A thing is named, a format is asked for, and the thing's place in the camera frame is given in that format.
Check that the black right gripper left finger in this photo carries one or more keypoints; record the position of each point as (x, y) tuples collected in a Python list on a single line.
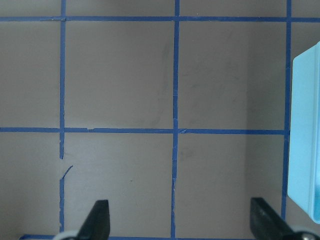
[(97, 224)]

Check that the turquoise plastic storage bin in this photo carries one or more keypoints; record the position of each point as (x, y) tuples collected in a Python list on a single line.
[(304, 142)]

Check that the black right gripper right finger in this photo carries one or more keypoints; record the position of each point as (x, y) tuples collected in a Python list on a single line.
[(266, 224)]

